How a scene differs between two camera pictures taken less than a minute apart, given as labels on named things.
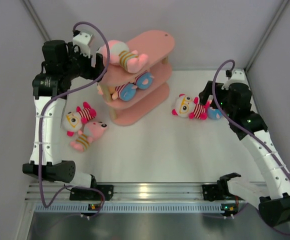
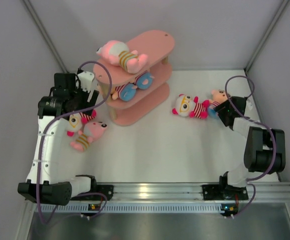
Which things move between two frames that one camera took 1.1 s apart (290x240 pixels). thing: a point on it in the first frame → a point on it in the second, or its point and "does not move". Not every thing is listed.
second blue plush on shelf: (144, 80) does not move
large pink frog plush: (119, 53) does not move
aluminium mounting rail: (133, 192) does not move
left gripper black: (90, 73) → (85, 104)
